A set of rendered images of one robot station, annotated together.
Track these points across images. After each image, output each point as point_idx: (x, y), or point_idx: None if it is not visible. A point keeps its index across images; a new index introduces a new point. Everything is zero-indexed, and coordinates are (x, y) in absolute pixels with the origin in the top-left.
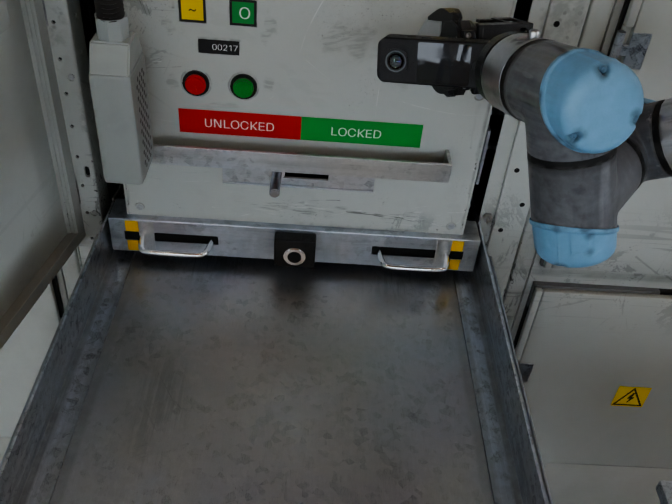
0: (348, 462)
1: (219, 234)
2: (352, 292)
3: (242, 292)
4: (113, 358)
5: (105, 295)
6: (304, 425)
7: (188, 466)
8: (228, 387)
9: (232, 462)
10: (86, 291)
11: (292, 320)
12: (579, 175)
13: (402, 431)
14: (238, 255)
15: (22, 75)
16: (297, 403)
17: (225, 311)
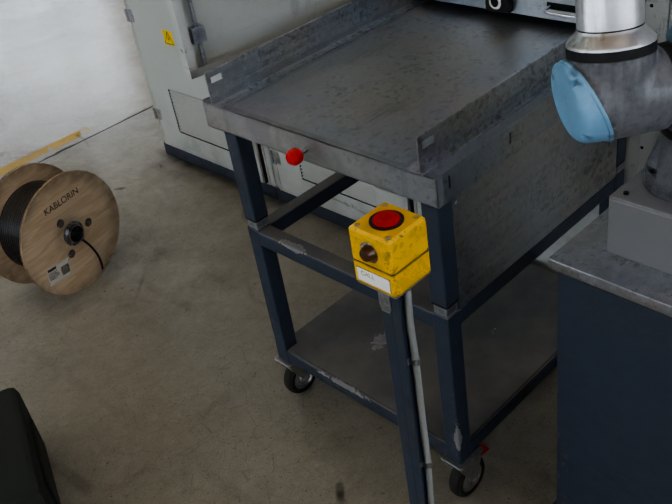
0: (435, 84)
1: None
2: (525, 32)
3: (461, 23)
4: (370, 35)
5: (390, 14)
6: (430, 70)
7: (362, 70)
8: (410, 52)
9: (382, 73)
10: (375, 3)
11: (474, 37)
12: None
13: (477, 81)
14: (471, 4)
15: None
16: (436, 63)
17: (443, 28)
